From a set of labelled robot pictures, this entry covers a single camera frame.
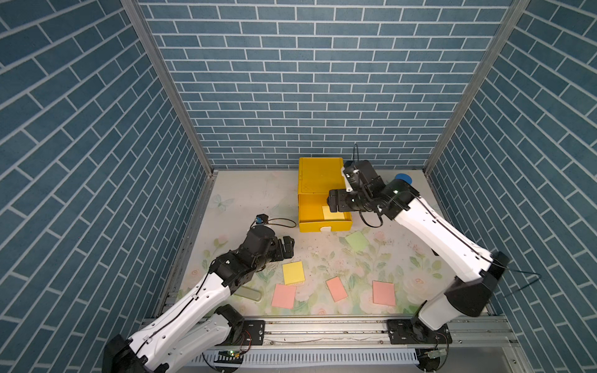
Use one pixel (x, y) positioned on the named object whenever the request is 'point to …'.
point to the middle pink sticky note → (337, 290)
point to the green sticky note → (357, 240)
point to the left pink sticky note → (284, 296)
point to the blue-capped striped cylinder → (403, 176)
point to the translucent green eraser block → (250, 294)
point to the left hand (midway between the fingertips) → (290, 243)
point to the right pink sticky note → (383, 293)
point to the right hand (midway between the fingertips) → (338, 200)
